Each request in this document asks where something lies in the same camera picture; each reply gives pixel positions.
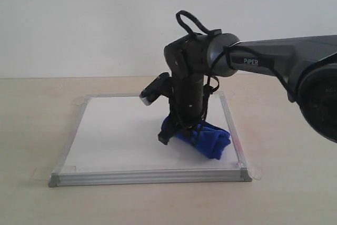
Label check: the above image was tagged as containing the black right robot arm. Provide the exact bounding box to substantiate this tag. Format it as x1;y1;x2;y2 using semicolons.
160;33;336;142

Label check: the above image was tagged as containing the white board with aluminium frame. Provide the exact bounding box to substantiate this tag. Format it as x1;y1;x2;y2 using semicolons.
48;92;252;188

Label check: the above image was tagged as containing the clear tape front right corner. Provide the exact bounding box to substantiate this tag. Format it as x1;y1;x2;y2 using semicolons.
235;162;262;182

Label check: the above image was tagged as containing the black camera cable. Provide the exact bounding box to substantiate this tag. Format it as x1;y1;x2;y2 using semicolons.
175;10;298;104

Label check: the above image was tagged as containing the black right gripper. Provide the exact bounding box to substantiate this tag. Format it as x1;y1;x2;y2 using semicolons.
158;73;204;146

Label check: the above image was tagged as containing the blue microfiber cloth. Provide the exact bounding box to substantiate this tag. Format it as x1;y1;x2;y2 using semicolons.
173;122;231;160

